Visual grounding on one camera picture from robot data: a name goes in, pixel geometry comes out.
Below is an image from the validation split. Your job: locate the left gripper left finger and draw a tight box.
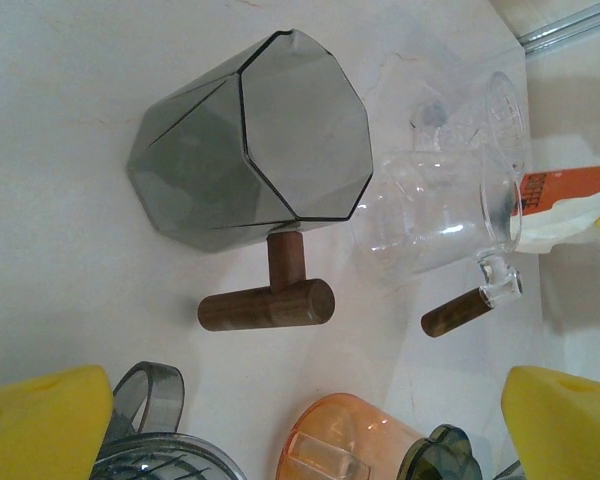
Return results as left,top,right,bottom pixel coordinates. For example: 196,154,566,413
0,364,115,480

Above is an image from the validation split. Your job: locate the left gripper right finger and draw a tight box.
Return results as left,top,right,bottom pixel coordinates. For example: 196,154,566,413
499,364,600,480

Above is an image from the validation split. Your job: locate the clear glass carafe wooden handle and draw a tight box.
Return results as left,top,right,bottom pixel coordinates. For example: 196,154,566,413
348,149,527,342

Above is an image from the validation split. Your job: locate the coffee filter pack orange label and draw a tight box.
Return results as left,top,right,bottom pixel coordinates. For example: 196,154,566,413
509,163,600,255

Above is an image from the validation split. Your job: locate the orange glass cup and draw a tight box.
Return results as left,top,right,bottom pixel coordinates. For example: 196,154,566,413
274,393,434,480

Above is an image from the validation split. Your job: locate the clear glass dripper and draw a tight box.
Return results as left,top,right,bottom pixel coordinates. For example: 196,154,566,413
408,69,531,181

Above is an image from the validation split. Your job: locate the aluminium table side rail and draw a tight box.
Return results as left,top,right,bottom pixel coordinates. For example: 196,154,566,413
517,9,600,54

